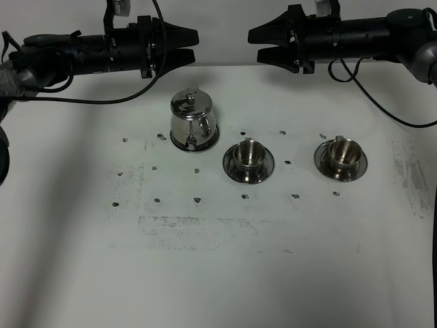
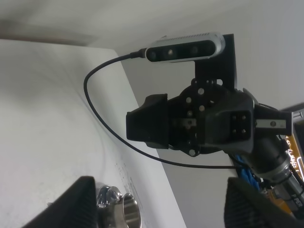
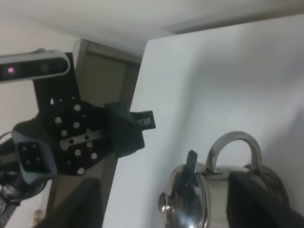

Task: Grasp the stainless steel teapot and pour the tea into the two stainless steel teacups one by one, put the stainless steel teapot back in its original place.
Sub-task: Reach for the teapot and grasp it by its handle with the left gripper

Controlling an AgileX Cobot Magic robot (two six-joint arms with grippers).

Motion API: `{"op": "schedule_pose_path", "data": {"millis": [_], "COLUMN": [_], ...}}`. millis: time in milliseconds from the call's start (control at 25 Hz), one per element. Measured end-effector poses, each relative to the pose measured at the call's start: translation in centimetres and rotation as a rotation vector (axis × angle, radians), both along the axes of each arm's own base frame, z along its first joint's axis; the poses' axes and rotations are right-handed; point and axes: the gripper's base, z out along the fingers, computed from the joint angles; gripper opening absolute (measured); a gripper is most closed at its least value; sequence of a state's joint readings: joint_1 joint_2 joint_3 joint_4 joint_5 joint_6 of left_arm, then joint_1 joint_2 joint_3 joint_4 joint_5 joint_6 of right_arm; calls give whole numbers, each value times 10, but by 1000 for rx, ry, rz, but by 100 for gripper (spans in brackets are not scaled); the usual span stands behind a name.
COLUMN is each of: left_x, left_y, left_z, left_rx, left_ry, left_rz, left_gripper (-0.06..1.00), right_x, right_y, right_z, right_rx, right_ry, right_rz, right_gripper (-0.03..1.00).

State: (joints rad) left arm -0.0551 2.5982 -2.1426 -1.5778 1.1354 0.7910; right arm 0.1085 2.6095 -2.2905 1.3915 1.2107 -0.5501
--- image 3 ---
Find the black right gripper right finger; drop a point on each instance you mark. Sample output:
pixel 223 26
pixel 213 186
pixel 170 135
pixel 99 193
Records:
pixel 250 206

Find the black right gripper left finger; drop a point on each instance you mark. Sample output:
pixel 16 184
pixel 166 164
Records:
pixel 81 209

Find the stainless steel teapot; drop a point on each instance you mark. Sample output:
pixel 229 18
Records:
pixel 197 195

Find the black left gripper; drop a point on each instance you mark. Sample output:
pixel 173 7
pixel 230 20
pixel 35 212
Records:
pixel 69 136

